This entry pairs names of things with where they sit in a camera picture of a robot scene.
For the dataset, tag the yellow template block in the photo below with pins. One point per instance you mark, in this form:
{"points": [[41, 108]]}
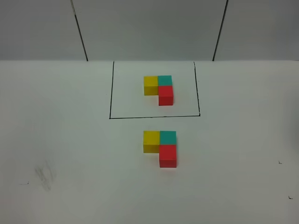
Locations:
{"points": [[150, 84]]}

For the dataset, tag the teal template block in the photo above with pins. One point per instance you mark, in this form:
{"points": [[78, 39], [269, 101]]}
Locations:
{"points": [[165, 80]]}

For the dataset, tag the red template block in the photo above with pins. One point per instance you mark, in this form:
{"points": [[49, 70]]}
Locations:
{"points": [[165, 95]]}

